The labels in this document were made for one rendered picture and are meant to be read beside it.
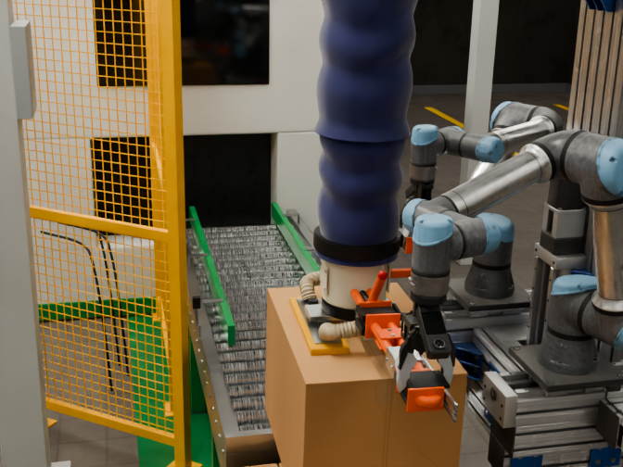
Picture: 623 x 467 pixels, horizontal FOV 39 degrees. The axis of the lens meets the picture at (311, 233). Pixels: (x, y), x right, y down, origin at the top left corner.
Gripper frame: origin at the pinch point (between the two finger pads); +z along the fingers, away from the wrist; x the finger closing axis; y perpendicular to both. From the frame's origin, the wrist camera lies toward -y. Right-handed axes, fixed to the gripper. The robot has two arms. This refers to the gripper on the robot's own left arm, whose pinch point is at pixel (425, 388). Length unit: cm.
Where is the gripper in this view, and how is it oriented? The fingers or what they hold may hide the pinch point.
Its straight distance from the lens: 182.5
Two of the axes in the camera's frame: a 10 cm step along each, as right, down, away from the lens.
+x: -9.8, 0.3, -1.9
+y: -1.9, -3.1, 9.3
